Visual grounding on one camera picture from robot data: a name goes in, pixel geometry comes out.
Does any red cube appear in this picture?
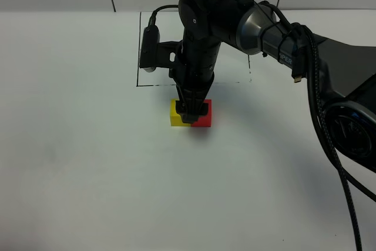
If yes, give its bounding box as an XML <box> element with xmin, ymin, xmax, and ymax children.
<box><xmin>191</xmin><ymin>99</ymin><xmax>212</xmax><ymax>128</ymax></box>

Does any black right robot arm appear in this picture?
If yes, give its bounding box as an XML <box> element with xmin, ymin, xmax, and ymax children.
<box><xmin>170</xmin><ymin>0</ymin><xmax>375</xmax><ymax>170</ymax></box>

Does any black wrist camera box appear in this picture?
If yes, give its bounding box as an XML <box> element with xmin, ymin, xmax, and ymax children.
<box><xmin>139</xmin><ymin>25</ymin><xmax>186</xmax><ymax>72</ymax></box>

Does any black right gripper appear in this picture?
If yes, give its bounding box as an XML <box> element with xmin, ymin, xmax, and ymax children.
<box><xmin>169</xmin><ymin>36</ymin><xmax>221</xmax><ymax>124</ymax></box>

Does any black braided cable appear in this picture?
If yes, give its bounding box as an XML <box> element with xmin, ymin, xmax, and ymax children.
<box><xmin>258</xmin><ymin>1</ymin><xmax>376</xmax><ymax>251</ymax></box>

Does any yellow cube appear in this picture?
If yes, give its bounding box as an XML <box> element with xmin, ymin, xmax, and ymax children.
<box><xmin>169</xmin><ymin>99</ymin><xmax>191</xmax><ymax>127</ymax></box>

